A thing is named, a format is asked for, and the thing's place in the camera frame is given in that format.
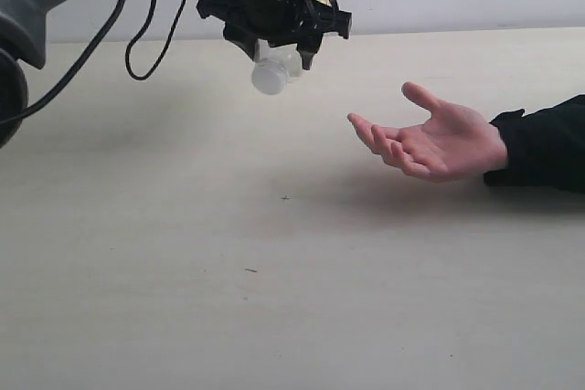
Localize black sleeved forearm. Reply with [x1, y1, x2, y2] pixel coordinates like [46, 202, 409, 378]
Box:
[483, 94, 584, 194]

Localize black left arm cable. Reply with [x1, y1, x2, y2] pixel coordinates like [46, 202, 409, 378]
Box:
[0, 0, 344, 126]

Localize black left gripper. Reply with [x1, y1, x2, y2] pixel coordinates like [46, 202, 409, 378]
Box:
[197, 0, 352, 70]

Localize open bare human hand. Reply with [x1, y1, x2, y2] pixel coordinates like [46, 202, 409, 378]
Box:
[347, 81, 508, 183]

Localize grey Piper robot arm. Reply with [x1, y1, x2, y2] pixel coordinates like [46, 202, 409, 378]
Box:
[1, 0, 352, 142]

